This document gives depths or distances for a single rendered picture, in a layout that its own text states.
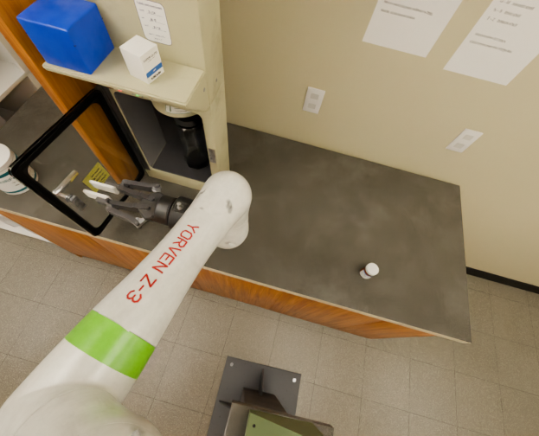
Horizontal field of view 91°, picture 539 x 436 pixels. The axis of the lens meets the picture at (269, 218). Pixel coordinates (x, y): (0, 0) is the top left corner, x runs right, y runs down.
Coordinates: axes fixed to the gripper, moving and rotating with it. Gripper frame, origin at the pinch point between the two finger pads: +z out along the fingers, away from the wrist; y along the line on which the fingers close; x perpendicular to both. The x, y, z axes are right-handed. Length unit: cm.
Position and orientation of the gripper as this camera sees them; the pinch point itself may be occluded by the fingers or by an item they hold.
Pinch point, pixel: (101, 191)
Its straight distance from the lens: 83.1
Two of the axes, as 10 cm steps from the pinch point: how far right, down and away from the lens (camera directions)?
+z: -9.6, -2.7, 0.3
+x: -0.9, 4.3, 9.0
